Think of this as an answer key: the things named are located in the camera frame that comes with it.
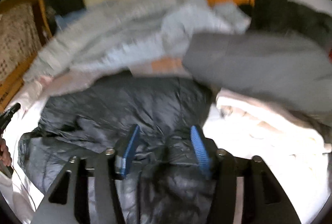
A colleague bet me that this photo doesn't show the black puffer jacket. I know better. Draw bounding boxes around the black puffer jacket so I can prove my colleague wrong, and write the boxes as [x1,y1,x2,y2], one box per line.
[18,74,215,223]

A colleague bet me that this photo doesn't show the person's left hand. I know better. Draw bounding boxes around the person's left hand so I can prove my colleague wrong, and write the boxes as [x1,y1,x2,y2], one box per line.
[0,138,12,167]

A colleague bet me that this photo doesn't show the white folded garment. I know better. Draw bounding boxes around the white folded garment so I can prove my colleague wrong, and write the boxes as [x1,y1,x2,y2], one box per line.
[215,89,332,160]

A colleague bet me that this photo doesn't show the light blue duvet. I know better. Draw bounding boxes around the light blue duvet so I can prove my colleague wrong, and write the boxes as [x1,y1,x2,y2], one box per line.
[23,0,251,82]

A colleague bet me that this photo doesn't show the grey folded garment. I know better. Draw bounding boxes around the grey folded garment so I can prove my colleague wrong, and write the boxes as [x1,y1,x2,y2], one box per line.
[182,33,331,115]

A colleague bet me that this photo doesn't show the dark jacket on pile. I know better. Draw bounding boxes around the dark jacket on pile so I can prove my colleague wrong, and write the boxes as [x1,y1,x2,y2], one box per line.
[240,0,331,52]

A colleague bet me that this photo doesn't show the wooden bed frame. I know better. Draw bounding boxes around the wooden bed frame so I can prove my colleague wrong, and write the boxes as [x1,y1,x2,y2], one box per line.
[0,0,263,111]

